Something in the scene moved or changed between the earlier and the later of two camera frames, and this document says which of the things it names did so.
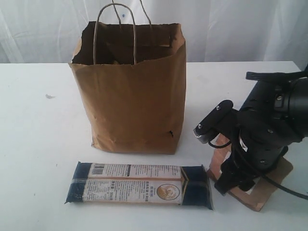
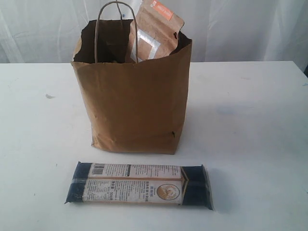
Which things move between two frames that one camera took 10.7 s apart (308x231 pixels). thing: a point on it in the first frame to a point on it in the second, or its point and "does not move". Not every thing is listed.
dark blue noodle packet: x=188 y=186 does not move
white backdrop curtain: x=34 y=32 does not move
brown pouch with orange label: x=262 y=191 to x=158 y=28
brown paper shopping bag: x=134 y=77 does not move
